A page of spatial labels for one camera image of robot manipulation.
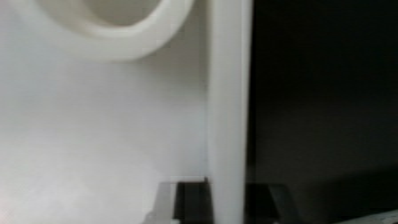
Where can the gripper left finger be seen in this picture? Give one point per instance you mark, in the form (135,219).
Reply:
(182,203)

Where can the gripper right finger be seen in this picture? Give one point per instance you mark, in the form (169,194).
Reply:
(270,207)

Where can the white square tabletop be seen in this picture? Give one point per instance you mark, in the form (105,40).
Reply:
(123,107)

